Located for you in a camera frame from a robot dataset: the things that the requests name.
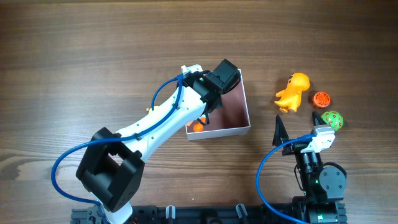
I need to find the orange round ball toy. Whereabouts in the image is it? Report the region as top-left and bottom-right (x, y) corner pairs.
(312, 91), (331, 108)

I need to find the right blue cable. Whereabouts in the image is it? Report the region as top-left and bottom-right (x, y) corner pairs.
(255, 134), (315, 224)

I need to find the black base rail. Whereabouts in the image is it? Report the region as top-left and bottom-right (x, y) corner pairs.
(70, 203), (346, 224)

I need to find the white plush duck toy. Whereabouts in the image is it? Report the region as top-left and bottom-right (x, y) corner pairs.
(186, 116), (207, 133)

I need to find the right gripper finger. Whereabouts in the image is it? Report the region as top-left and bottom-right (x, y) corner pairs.
(272, 115), (289, 146)
(312, 111), (324, 126)

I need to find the orange dinosaur toy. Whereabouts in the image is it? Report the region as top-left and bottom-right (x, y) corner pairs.
(274, 73), (310, 113)

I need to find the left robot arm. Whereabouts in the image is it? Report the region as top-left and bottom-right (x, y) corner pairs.
(76, 59), (241, 223)

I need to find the blue cable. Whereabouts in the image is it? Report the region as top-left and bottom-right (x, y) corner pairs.
(50, 73), (185, 224)
(255, 134), (315, 224)

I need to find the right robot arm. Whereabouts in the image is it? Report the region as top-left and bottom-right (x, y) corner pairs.
(272, 111), (347, 223)

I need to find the yellow rattle drum toy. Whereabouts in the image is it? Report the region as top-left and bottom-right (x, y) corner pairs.
(146, 106), (159, 114)

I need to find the green patterned ball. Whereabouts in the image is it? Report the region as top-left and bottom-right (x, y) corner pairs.
(321, 111), (344, 131)

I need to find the left blue cable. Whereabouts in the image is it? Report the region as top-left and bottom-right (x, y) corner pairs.
(50, 73), (185, 224)

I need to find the white box pink interior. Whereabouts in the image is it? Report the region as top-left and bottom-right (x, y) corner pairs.
(185, 77), (251, 141)

